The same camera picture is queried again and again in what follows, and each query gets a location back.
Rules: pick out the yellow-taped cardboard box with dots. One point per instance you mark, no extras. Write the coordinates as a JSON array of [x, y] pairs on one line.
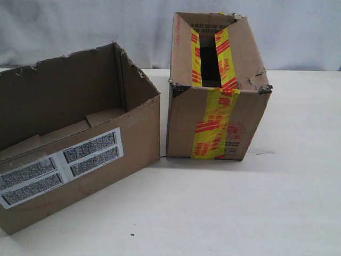
[[218, 87]]

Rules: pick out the open brown cardboard box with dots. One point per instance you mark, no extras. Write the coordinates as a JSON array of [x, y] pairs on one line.
[[70, 126]]

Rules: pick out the white backdrop curtain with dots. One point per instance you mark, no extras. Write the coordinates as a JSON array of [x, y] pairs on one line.
[[291, 35]]

